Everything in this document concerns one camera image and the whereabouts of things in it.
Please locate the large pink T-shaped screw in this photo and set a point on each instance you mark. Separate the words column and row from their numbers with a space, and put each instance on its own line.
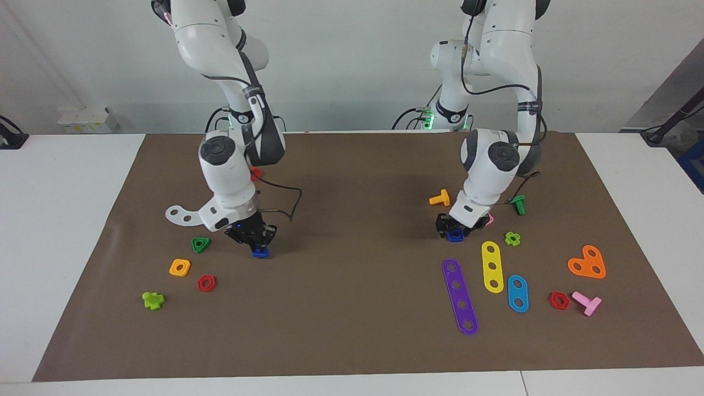
column 591, row 303

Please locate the lime green cross screw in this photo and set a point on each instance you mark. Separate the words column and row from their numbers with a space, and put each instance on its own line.
column 153, row 301

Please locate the purple four-hole strip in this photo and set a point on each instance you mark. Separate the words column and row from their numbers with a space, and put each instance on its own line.
column 459, row 294

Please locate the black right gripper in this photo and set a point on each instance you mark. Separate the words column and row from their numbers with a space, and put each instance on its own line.
column 253, row 231

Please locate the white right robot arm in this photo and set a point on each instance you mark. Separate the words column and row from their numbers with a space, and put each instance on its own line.
column 225, row 165

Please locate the yellow three-hole strip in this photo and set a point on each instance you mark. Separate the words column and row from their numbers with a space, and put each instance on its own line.
column 492, row 257

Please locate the green plastic screw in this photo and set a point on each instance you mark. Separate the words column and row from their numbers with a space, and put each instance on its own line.
column 520, row 208

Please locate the blue plastic screw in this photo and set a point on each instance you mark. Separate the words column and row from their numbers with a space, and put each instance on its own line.
column 261, row 254

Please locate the blue crate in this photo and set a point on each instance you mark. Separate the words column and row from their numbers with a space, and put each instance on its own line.
column 694, row 165

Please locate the black stand with pole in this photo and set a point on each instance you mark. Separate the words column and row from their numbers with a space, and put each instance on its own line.
column 674, row 116

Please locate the white cardboard box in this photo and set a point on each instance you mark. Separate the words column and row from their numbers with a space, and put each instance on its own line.
column 82, row 121

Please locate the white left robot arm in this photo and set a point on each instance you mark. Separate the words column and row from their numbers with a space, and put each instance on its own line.
column 489, row 176

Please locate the lime green flower nut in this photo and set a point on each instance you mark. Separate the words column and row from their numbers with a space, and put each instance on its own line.
column 508, row 237

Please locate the red hexagon plastic nut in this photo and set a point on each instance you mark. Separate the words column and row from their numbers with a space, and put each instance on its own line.
column 566, row 302
column 212, row 286

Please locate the orange square plastic nut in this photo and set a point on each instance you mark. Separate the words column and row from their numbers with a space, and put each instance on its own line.
column 173, row 270

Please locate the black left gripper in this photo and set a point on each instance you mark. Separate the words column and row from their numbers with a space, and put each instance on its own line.
column 459, row 224

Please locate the orange plastic screw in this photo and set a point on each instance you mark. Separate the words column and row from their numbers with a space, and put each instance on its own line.
column 443, row 198

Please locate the brown table mat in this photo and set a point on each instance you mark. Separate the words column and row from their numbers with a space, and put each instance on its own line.
column 341, row 286

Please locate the green triangle plastic nut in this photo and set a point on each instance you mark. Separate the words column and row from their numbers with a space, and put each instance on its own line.
column 196, row 247

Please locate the orange heart-shaped plate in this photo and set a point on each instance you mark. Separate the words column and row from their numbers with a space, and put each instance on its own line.
column 587, row 263

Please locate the blue two-hole strip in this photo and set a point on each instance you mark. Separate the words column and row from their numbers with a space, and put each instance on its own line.
column 518, row 293

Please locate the blue square plastic nut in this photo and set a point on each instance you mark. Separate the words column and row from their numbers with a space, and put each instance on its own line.
column 455, row 238

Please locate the black clamp device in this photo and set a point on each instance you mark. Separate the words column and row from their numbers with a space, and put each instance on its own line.
column 12, row 140

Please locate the red plastic screw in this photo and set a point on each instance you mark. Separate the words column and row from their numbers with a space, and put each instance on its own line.
column 256, row 175

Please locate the white curved perforated strip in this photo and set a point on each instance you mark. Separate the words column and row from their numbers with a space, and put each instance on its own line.
column 181, row 216

